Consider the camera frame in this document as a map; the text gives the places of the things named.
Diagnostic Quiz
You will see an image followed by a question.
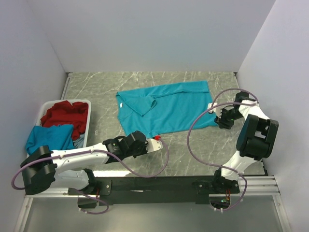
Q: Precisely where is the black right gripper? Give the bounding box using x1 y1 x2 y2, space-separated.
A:
214 107 243 130

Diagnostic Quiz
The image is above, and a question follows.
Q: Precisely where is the teal t shirt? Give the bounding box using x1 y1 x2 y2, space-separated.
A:
115 81 216 138
26 124 74 155

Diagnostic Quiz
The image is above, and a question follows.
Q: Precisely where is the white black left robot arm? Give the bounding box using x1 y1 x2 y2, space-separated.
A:
21 131 150 195

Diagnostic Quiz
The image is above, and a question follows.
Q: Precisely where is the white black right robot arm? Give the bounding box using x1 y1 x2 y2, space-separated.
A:
193 89 279 194

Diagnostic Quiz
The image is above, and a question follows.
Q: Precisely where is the light blue garment in basket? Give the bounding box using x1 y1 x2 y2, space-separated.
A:
73 134 85 149

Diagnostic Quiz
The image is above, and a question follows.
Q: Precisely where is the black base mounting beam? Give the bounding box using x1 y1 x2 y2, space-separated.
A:
67 175 241 209

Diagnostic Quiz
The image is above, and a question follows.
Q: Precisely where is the teal t shirt in basket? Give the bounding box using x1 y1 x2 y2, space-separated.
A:
26 124 74 155

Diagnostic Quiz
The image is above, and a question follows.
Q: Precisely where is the red t shirt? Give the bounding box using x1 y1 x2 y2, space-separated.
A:
41 101 89 141

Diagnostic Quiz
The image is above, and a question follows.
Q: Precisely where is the white plastic laundry basket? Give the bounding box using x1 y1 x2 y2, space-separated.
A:
35 100 91 147

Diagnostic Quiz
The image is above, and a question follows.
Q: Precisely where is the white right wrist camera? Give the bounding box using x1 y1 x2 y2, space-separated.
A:
207 102 221 117

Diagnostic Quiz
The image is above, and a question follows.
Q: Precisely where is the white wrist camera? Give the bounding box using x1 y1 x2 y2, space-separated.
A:
207 102 221 117
145 139 163 153

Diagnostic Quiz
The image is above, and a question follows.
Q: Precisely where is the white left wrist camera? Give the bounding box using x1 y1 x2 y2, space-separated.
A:
145 139 163 153

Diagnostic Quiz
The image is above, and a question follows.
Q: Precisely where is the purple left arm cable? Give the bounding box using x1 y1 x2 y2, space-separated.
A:
11 139 169 215

